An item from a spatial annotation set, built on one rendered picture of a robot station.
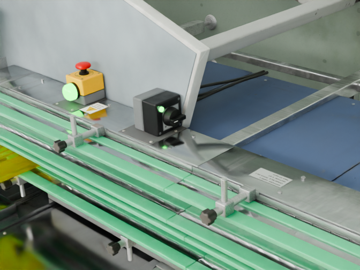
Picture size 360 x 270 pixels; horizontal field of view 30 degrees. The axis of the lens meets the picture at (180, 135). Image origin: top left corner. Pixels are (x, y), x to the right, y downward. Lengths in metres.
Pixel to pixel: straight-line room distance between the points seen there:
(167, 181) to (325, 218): 0.34
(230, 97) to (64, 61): 0.47
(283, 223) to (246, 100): 0.59
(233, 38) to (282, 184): 0.46
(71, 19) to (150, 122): 0.42
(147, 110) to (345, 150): 0.45
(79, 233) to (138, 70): 0.46
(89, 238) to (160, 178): 0.43
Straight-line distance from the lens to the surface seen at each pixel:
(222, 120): 1.64
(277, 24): 1.75
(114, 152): 1.52
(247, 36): 1.67
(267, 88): 1.83
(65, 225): 1.84
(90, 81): 1.73
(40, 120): 1.74
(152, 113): 1.51
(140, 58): 1.62
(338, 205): 1.26
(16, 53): 2.10
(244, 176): 1.34
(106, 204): 1.65
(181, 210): 1.42
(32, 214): 1.91
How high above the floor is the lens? 1.74
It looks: 38 degrees down
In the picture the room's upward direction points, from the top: 115 degrees counter-clockwise
